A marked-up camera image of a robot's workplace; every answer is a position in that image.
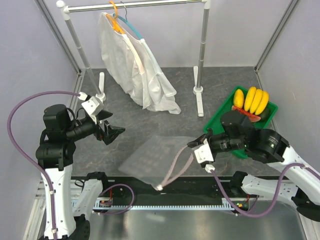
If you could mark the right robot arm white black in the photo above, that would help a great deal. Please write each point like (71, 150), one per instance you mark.
(298, 184)

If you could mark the white garment on hanger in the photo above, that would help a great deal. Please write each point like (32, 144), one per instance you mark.
(132, 65)

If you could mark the yellow toy mango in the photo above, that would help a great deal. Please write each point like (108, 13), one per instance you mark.
(238, 99)

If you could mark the teal clothes hanger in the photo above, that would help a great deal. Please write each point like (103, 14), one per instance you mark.
(126, 22)

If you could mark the toy watermelon slice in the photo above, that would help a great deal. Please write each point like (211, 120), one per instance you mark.
(252, 117)

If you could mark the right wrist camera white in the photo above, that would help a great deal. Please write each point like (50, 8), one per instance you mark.
(204, 157)

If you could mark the dark green toy avocado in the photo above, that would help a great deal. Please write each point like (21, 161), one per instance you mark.
(265, 113)

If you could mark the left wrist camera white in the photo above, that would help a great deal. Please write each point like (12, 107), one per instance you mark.
(91, 104)

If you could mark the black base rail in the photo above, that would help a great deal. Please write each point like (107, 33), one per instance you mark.
(184, 191)

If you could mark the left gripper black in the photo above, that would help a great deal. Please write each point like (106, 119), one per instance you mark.
(110, 131)

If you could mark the green plastic tray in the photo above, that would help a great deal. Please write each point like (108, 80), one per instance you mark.
(216, 125)

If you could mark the clear zip top bag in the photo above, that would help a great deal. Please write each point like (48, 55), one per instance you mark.
(160, 160)

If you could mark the yellow toy banana bunch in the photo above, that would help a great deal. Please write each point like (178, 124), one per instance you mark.
(256, 101)

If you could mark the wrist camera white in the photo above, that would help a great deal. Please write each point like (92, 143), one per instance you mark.
(91, 104)
(204, 157)

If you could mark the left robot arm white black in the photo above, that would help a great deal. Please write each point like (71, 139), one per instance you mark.
(55, 157)

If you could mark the silver clothes rack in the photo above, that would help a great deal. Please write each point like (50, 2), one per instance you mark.
(197, 70)

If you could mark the white cable duct strip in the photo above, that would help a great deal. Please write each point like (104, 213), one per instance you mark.
(225, 206)

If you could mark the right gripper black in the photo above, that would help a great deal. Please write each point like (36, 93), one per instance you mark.
(200, 139)

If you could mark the orange clothes hanger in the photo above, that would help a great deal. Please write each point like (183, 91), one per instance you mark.
(116, 27)

